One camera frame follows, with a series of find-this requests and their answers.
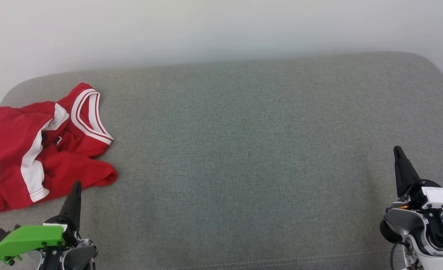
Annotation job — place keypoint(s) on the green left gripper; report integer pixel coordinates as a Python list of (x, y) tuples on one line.
[(30, 240)]

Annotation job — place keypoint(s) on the red basketball shorts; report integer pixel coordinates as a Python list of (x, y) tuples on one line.
[(7, 142)]

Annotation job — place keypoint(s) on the grey fabric sofa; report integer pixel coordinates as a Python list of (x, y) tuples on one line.
[(244, 150)]

